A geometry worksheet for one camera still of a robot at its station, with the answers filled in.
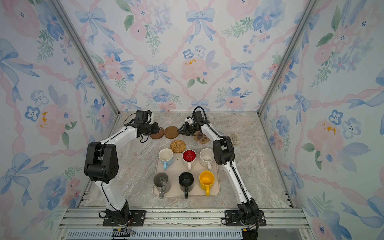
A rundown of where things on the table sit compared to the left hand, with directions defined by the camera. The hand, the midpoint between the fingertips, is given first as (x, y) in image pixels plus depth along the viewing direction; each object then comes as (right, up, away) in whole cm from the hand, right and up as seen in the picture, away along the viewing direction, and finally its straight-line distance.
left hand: (159, 126), depth 97 cm
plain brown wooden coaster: (+6, -4, +10) cm, 12 cm away
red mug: (+20, -20, -3) cm, 28 cm away
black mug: (+18, -30, -14) cm, 38 cm away
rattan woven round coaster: (+12, -13, +3) cm, 18 cm away
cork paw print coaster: (+29, -9, +6) cm, 30 cm away
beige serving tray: (+13, -25, -7) cm, 28 cm away
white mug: (+30, -20, -4) cm, 36 cm away
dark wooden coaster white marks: (-3, -6, +9) cm, 11 cm away
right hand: (+11, -3, +10) cm, 15 cm away
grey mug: (+5, -30, -15) cm, 34 cm away
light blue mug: (+6, -18, -5) cm, 20 cm away
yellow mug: (+30, -31, -12) cm, 45 cm away
